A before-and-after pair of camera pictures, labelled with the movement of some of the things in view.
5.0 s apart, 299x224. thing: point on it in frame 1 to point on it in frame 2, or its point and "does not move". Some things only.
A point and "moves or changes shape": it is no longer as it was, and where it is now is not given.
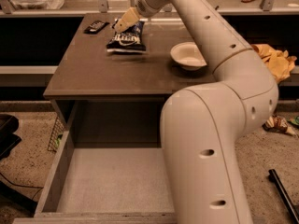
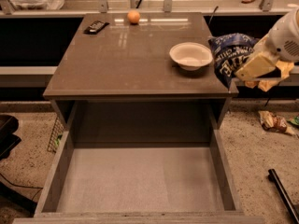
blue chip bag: (128, 40) moves or changes shape
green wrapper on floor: (294, 120) does not move
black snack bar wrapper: (95, 27) does not move
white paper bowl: (188, 56) does not move
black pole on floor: (284, 195) does not move
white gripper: (146, 4) to (281, 44)
